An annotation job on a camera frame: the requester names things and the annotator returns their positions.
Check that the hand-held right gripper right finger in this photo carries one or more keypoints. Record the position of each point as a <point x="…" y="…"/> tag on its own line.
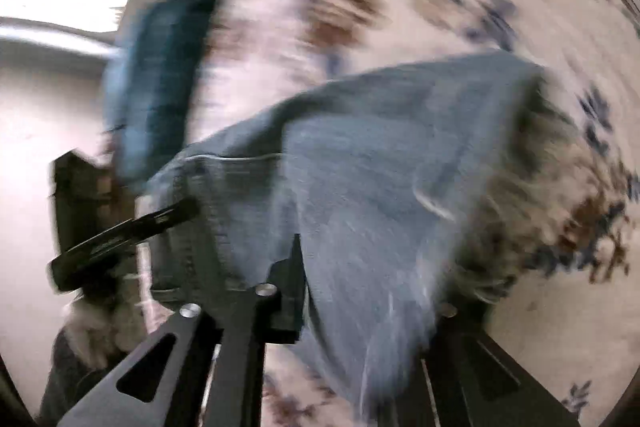
<point x="465" y="357"/>

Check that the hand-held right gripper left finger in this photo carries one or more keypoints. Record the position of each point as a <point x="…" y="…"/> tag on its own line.
<point x="286" y="302"/>

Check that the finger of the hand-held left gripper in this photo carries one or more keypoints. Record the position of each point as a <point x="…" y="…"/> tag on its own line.
<point x="125" y="237"/>

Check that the person's left forearm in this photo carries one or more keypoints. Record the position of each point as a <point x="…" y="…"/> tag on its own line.
<point x="85" y="357"/>

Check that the floral printed blanket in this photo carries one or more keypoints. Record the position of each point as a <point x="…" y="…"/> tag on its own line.
<point x="390" y="7"/>

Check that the blue denim pants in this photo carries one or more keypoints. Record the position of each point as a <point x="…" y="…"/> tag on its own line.
<point x="360" y="187"/>

